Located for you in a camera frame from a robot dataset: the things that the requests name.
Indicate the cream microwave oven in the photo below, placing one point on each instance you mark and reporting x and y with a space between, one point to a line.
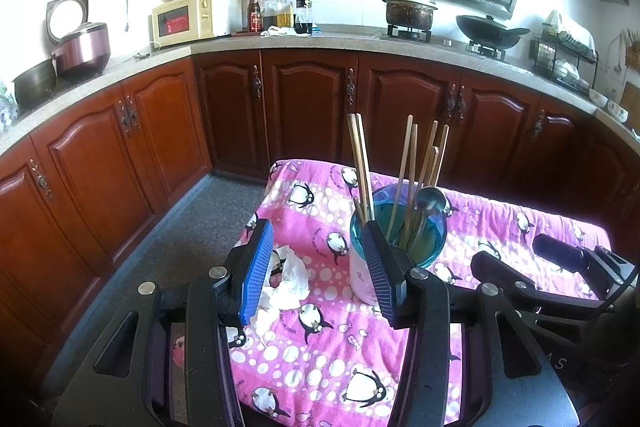
195 19

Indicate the wooden cutting board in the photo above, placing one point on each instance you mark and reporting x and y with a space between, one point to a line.
631 107

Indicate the crumpled white tissue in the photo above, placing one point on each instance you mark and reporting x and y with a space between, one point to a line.
292 279

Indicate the dark soy sauce bottle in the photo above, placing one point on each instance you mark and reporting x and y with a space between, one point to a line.
303 12

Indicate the white floral utensil holder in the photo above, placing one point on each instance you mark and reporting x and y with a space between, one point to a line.
360 272

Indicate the bunch of wooden chopsticks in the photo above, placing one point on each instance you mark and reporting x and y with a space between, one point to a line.
357 157

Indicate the dark metal inner pot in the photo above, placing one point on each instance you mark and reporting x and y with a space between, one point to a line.
35 84

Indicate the metal spoon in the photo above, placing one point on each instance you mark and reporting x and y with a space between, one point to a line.
431 199

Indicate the wooden lower kitchen cabinets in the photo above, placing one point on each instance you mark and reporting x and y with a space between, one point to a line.
310 107

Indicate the stained metal cooking pot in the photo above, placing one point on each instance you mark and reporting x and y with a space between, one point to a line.
409 13

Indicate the grey stone kitchen countertop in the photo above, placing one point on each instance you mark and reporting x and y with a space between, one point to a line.
300 44

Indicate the purple rice cooker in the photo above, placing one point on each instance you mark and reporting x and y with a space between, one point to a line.
80 49

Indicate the brown bottle with red label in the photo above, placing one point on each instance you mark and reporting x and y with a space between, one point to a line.
255 14

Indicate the gas stove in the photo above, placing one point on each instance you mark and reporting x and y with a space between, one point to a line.
410 34

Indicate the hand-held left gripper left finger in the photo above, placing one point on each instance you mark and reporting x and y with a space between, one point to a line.
257 272

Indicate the yellow cooking oil bottle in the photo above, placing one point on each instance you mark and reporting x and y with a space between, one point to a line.
285 12

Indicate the black wok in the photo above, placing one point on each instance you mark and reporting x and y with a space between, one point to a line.
490 32

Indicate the pink penguin print blanket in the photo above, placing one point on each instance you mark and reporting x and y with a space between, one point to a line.
320 357

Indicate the white dish cloth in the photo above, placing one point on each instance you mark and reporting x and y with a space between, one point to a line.
280 32

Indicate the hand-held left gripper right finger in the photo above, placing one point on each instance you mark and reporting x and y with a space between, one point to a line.
379 267

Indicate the hanging kitchen utensils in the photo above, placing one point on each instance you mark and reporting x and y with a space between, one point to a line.
631 49

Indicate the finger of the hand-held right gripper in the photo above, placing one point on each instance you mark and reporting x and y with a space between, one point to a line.
500 272
560 252

